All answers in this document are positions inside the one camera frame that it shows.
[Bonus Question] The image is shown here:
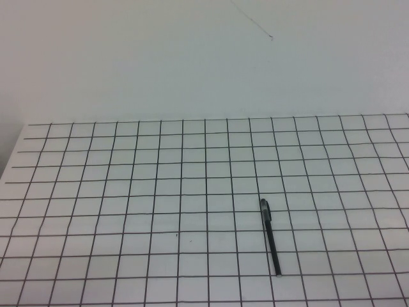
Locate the transparent pen cap black tip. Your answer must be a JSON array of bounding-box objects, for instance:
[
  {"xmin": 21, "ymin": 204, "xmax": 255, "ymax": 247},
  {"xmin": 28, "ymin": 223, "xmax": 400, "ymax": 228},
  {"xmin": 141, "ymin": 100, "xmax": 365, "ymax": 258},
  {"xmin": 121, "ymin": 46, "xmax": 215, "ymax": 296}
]
[{"xmin": 259, "ymin": 198, "xmax": 273, "ymax": 223}]

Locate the black pen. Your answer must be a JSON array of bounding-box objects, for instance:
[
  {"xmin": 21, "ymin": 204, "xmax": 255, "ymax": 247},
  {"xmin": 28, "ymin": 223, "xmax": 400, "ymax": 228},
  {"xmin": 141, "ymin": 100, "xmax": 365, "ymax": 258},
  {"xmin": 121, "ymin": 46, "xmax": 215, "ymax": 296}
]
[{"xmin": 263, "ymin": 220, "xmax": 283, "ymax": 277}]

